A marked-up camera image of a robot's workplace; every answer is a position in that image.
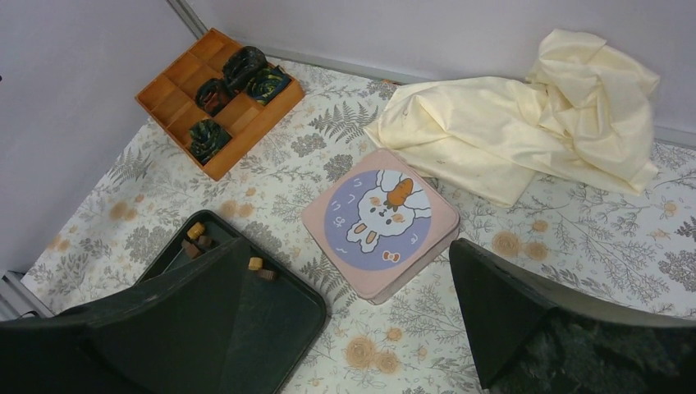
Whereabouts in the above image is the orange compartment box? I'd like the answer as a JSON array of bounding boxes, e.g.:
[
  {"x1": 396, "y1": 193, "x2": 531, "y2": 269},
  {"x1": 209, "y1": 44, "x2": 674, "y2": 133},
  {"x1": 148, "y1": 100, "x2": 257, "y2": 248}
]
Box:
[{"x1": 135, "y1": 29, "x2": 305, "y2": 181}]

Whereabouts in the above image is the silver metal tray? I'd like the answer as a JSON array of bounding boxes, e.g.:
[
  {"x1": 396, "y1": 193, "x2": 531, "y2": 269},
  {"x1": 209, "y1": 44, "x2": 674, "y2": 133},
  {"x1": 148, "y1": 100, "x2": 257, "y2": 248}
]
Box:
[{"x1": 301, "y1": 149, "x2": 460, "y2": 305}]

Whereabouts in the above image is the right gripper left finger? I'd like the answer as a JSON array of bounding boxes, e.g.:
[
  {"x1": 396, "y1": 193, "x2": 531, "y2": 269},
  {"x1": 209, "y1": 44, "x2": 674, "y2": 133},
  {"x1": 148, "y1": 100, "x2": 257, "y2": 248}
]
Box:
[{"x1": 1, "y1": 239, "x2": 250, "y2": 393}]

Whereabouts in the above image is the black plastic tray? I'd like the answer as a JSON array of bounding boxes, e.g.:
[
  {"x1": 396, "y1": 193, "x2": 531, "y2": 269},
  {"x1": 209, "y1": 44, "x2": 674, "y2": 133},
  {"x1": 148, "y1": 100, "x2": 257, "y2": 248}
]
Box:
[{"x1": 135, "y1": 208, "x2": 329, "y2": 394}]

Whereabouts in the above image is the cream cloth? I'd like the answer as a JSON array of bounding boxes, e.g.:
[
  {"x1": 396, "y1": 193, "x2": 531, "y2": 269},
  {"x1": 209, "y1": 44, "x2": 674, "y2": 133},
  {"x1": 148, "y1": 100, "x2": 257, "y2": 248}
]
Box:
[{"x1": 365, "y1": 30, "x2": 660, "y2": 207}]

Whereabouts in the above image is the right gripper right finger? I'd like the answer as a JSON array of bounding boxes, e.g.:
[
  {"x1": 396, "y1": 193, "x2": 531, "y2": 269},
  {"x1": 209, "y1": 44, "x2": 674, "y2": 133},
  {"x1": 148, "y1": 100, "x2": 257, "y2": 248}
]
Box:
[{"x1": 449, "y1": 239, "x2": 695, "y2": 393}]

